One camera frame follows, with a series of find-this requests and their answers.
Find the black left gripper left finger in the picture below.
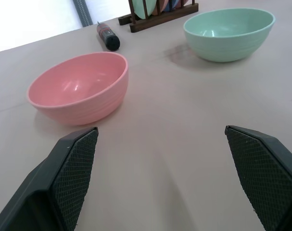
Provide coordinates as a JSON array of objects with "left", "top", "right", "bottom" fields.
[{"left": 0, "top": 127, "right": 99, "bottom": 231}]

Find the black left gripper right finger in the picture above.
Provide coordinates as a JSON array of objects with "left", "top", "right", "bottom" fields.
[{"left": 224, "top": 125, "right": 292, "bottom": 231}]

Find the pink plastic bowl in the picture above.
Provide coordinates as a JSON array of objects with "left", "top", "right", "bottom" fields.
[{"left": 27, "top": 51, "right": 129, "bottom": 126}]

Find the green plastic bowl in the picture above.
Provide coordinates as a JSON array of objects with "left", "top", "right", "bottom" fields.
[{"left": 183, "top": 8, "right": 276, "bottom": 63}]

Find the dark wooden plate rack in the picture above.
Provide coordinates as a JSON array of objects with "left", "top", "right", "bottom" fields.
[{"left": 118, "top": 0, "right": 199, "bottom": 33}]

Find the green plastic plate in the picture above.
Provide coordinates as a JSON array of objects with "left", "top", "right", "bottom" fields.
[{"left": 132, "top": 0, "right": 158, "bottom": 19}]

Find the blue plastic plate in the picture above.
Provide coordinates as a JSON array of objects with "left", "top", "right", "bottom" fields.
[{"left": 164, "top": 0, "right": 182, "bottom": 12}]

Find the pink plastic plate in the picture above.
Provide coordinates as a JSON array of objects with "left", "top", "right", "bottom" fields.
[{"left": 151, "top": 0, "right": 171, "bottom": 16}]

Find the grey metal post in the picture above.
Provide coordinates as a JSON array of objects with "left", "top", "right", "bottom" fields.
[{"left": 72, "top": 0, "right": 93, "bottom": 27}]

